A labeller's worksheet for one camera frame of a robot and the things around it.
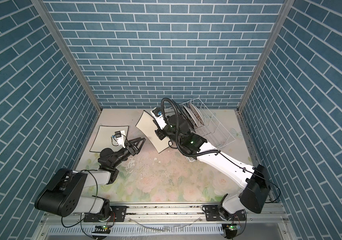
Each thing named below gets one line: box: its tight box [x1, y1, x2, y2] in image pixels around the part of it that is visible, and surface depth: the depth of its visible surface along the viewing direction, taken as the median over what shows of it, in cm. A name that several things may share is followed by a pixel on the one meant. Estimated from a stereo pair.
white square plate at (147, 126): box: [135, 110, 172, 154], surface depth 72 cm
